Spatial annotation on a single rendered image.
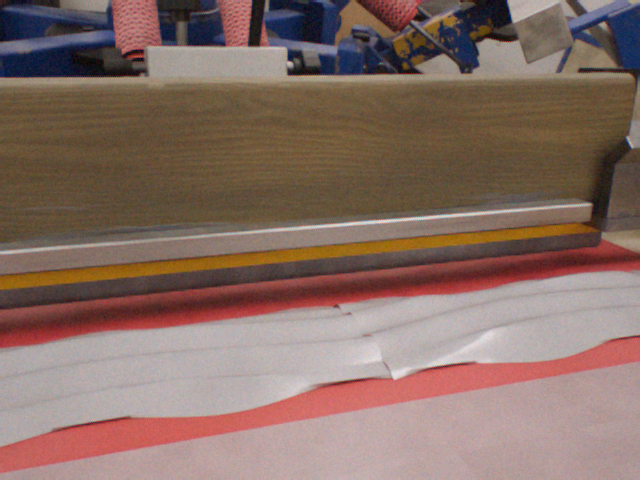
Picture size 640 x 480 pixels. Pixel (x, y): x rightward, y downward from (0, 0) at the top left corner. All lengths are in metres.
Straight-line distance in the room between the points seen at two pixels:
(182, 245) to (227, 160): 0.04
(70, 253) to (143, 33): 0.48
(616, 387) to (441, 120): 0.14
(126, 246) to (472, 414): 0.15
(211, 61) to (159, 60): 0.04
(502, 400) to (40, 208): 0.20
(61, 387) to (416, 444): 0.12
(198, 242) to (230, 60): 0.32
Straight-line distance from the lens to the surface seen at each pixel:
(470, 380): 0.24
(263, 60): 0.57
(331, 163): 0.29
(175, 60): 0.56
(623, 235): 0.45
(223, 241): 0.27
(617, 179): 0.36
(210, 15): 1.06
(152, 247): 0.26
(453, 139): 0.31
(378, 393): 0.22
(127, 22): 0.73
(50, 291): 0.30
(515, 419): 0.22
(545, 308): 0.30
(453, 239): 0.34
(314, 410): 0.21
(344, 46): 0.95
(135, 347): 0.25
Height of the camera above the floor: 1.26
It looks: 31 degrees down
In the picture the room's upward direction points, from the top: 5 degrees clockwise
